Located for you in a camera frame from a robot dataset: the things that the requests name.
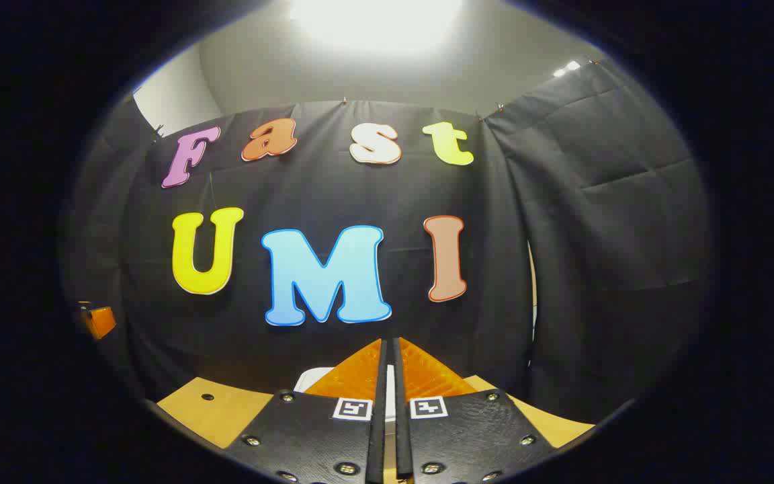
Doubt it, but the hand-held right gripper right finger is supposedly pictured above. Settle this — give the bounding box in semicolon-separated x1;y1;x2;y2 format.
394;336;556;484

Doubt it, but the white desktop garbage bin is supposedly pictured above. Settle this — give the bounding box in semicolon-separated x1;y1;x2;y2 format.
293;365;398;423

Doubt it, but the large ceiling light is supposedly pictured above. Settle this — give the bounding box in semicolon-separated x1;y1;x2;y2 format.
290;0;465;51

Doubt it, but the black backdrop cloth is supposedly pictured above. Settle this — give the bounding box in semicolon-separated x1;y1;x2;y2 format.
58;57;714;424

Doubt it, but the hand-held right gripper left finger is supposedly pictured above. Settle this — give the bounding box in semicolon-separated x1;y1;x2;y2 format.
222;338;388;484

